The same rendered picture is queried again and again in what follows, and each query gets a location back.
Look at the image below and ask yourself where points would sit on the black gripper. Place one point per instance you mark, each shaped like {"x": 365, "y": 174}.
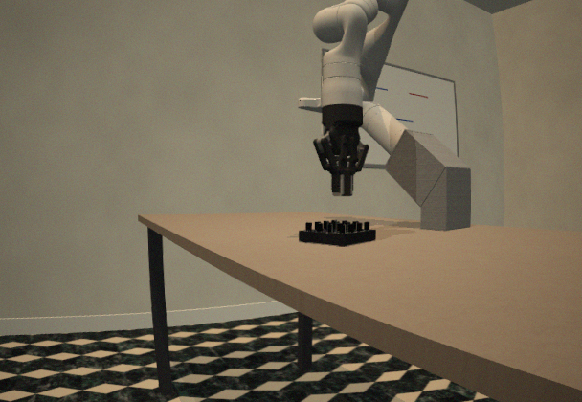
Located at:
{"x": 342, "y": 122}

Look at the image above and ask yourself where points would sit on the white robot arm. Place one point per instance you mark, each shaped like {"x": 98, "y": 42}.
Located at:
{"x": 342, "y": 83}

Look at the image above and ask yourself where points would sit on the black knob box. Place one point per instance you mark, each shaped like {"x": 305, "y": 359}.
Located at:
{"x": 352, "y": 234}

